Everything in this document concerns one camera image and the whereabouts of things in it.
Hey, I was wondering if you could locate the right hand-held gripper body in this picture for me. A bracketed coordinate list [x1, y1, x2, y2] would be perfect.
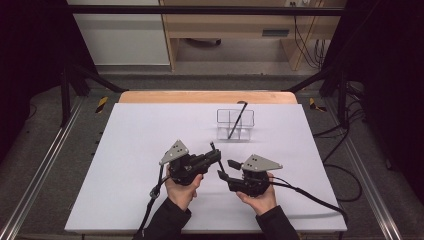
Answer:
[227, 153, 284, 198]

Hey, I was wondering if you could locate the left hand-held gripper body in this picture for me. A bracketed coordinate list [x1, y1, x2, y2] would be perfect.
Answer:
[158, 138, 208, 187]

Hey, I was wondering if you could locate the black brush with silver ferrule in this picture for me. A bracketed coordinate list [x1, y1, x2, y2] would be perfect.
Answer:
[209, 141, 227, 174]

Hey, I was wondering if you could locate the clear acrylic organizer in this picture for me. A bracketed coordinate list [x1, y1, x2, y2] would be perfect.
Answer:
[215, 108, 256, 142]

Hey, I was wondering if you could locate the thin black pen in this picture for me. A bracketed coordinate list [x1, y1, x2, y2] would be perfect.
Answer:
[227, 100, 248, 140]

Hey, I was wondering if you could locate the person's right hand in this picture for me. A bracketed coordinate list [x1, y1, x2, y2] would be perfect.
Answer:
[235, 171, 278, 217]

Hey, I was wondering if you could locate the person's left hand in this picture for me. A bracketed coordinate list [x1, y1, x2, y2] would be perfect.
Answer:
[164, 165, 204, 212]

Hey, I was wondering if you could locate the white table cover sheet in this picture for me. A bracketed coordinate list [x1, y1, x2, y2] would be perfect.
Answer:
[64, 102, 348, 234]

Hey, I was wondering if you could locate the yellow black tape marker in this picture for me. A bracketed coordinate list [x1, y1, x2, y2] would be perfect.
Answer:
[308, 97, 328, 113]
[95, 96, 109, 114]

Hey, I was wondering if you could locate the light wooden desk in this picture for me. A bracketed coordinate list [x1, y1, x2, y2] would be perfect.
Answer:
[159, 0, 348, 72]

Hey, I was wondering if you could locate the dark label on desk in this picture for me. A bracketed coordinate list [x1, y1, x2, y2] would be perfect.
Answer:
[261, 29, 290, 38]

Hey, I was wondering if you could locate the white cabinet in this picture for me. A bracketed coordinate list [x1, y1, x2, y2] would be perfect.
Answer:
[66, 0, 172, 66]

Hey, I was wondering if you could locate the white power strip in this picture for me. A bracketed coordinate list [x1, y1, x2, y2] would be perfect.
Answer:
[284, 0, 314, 8]

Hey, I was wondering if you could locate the dark curtain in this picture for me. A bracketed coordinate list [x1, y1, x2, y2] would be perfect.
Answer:
[321, 0, 424, 194]
[0, 0, 98, 161]

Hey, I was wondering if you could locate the left hand-held gripper cable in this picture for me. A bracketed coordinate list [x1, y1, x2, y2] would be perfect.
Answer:
[136, 164, 172, 236]

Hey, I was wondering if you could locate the hand-held gripper cable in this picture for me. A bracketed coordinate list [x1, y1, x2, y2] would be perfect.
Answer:
[136, 164, 172, 236]
[268, 175, 349, 226]

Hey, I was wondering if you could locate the right hand-held gripper cable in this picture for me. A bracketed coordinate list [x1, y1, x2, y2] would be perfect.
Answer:
[268, 175, 349, 226]

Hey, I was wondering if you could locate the black floor cable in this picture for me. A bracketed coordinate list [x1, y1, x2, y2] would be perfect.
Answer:
[313, 83, 366, 203]

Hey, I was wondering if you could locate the aluminium floor rail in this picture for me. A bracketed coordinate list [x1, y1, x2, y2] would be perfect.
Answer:
[324, 99, 404, 240]
[0, 96, 84, 240]

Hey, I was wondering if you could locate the black frame stand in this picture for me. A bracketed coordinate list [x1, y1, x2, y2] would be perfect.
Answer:
[286, 64, 351, 129]
[59, 63, 129, 128]

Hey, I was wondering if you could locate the bundle of black cables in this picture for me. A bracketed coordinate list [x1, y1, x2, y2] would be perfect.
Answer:
[293, 14, 329, 69]

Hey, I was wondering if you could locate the black horizontal frame bar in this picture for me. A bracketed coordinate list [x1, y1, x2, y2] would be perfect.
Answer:
[64, 4, 348, 17]

